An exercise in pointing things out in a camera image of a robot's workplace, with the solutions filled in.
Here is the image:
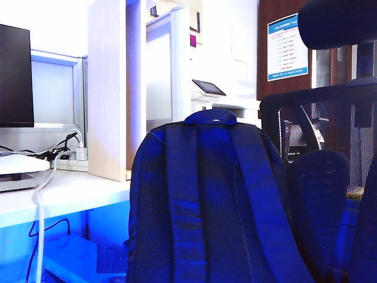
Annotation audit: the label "dark keyboard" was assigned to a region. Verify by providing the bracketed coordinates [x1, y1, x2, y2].
[96, 246, 129, 274]

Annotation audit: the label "white power strip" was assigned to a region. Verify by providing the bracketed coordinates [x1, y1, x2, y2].
[49, 157, 89, 173]

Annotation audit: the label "grey monitor stand base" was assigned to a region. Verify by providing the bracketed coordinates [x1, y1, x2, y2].
[0, 173, 38, 192]

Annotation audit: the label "black computer monitor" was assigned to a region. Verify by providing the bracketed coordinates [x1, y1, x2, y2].
[0, 24, 35, 128]

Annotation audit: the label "light wooden file organizer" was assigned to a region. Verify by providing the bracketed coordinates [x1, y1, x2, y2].
[87, 0, 148, 183]

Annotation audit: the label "white HP printer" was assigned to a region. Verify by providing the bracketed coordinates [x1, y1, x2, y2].
[190, 78, 262, 122]

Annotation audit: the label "dark picture frame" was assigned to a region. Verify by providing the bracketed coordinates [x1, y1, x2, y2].
[190, 11, 201, 33]

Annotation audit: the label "white partition post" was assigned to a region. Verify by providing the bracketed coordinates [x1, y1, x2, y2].
[170, 5, 192, 122]

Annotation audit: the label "dark brown wooden door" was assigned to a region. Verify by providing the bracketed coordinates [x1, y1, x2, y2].
[256, 0, 313, 101]

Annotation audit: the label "white monitor riser shelf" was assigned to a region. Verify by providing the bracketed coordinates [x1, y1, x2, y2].
[0, 153, 51, 176]

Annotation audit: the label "thin dark cable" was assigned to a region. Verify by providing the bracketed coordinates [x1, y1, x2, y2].
[25, 218, 71, 283]

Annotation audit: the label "dark blue backpack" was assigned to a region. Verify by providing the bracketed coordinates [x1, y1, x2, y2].
[123, 108, 318, 283]

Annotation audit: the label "blue bordered wall poster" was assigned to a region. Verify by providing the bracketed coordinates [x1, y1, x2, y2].
[267, 13, 309, 83]

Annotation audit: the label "black power cables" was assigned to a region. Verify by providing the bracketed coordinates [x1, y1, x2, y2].
[48, 131, 79, 162]

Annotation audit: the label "grey desk partition panel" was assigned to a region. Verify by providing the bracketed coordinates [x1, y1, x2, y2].
[31, 49, 88, 128]

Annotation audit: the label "black chair headrest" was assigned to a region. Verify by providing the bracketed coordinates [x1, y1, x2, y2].
[297, 0, 377, 50]

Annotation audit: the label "thick white cable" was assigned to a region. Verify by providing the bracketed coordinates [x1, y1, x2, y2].
[32, 152, 70, 283]

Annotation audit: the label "black mesh chair backrest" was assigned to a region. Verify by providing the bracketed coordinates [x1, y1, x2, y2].
[259, 78, 377, 191]

